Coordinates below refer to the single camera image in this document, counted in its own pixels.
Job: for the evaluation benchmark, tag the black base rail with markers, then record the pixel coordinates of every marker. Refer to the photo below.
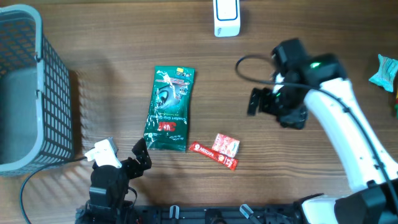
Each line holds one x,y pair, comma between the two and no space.
278,214

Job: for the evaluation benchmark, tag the red small sachet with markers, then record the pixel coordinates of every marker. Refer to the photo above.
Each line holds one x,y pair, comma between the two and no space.
229,162

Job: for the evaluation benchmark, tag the white barcode scanner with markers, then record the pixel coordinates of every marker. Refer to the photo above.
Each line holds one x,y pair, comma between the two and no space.
227,18

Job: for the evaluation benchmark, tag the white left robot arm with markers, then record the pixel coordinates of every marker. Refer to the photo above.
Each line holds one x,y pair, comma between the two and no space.
110,184

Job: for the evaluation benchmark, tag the green 3M gloves packet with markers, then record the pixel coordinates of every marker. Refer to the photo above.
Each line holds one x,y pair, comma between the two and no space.
168,115

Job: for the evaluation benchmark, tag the red snack pack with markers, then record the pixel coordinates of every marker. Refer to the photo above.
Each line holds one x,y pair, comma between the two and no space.
226,145

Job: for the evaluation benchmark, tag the light teal tissue pack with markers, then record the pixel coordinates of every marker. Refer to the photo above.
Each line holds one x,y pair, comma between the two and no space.
386,73

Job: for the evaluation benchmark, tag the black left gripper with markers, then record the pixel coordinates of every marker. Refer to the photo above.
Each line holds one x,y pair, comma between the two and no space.
143,156

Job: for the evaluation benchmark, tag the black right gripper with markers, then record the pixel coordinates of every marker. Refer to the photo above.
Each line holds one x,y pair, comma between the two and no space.
296,117

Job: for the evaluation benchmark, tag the sriracha sauce bottle green cap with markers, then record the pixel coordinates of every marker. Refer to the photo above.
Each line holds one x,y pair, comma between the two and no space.
396,105

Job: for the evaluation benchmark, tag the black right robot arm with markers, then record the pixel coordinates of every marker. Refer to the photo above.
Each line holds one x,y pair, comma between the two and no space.
303,84

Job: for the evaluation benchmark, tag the grey plastic shopping basket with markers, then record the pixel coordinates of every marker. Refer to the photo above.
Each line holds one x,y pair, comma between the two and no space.
36,106

